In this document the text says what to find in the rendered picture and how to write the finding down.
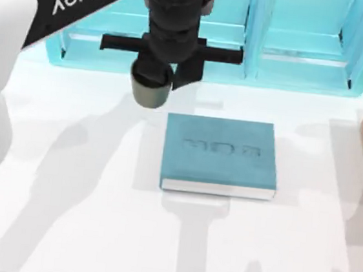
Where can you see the grey-green cup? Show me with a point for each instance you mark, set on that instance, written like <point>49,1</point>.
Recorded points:
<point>148,93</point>

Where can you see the teal book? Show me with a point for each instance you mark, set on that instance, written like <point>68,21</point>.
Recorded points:
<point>218,153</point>

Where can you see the light blue rack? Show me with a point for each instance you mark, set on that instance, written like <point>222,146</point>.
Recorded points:
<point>295,40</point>

